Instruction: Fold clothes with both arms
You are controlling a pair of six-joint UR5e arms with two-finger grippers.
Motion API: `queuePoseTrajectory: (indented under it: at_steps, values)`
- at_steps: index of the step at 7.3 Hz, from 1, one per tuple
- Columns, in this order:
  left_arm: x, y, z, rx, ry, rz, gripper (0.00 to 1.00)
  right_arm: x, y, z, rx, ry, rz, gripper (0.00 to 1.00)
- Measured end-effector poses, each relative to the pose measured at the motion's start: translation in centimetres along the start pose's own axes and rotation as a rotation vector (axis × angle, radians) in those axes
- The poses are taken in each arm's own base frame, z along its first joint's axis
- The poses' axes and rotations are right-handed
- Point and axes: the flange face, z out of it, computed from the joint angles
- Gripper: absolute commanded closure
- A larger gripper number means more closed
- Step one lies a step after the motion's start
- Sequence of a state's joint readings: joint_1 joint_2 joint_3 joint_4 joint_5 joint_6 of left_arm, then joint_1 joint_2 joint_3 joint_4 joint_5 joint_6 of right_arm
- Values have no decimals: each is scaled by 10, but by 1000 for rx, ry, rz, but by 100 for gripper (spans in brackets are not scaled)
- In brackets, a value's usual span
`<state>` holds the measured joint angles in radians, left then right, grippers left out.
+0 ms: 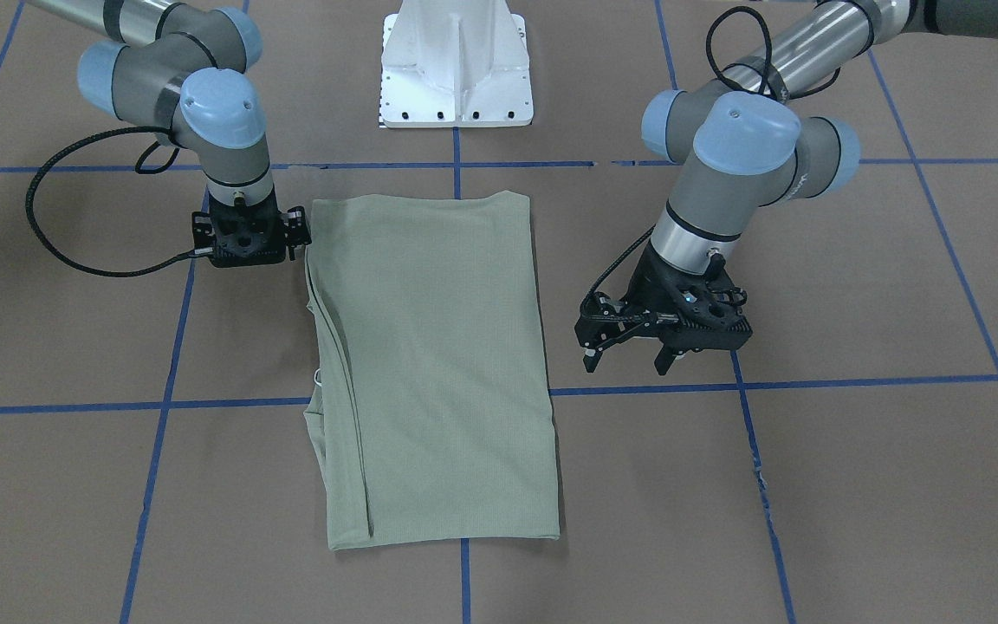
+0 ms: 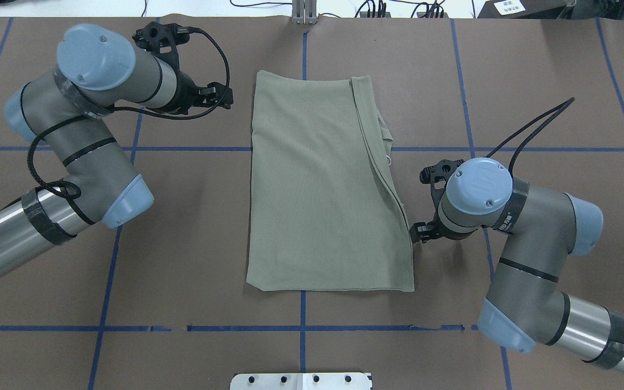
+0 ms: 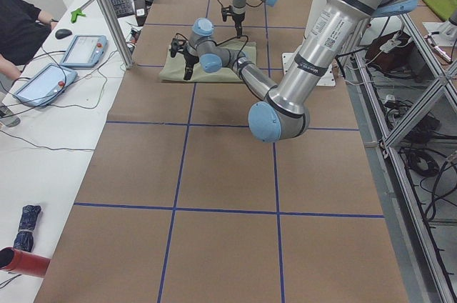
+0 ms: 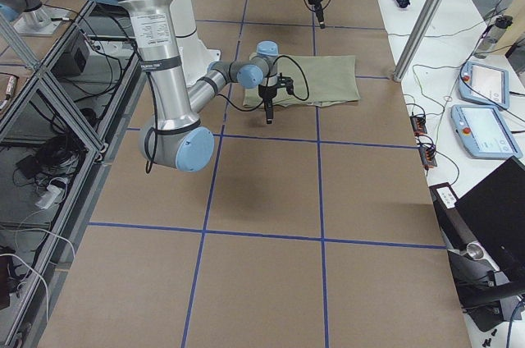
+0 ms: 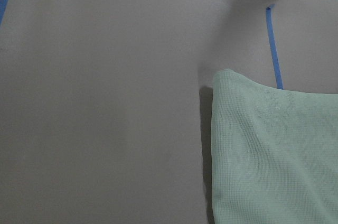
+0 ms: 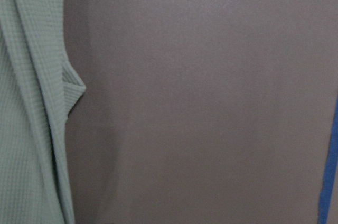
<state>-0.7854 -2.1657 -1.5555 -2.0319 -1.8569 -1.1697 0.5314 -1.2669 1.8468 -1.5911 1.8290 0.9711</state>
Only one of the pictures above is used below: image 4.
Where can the green long sleeve shirt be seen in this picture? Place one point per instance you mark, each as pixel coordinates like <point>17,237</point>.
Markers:
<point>329,80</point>

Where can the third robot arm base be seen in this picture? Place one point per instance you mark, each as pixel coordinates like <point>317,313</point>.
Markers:
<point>32,18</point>

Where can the blue teach pendant far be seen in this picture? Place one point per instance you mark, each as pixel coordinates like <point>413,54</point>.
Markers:
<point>480,83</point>

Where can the blue teach pendant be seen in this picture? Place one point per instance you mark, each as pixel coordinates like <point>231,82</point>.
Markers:
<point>480,83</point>
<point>483,132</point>

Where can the grey water bottle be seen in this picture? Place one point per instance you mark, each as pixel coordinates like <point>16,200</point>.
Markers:
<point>492,35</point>

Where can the blue teach pendant near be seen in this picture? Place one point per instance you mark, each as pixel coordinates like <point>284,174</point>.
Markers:
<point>483,132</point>

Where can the white power strip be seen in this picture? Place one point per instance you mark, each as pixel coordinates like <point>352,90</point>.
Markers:
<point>52,195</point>

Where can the black monitor with stand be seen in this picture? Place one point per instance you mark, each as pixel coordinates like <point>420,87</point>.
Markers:
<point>485,231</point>

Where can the aluminium frame post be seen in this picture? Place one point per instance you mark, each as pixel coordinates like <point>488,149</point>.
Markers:
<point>416,37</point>

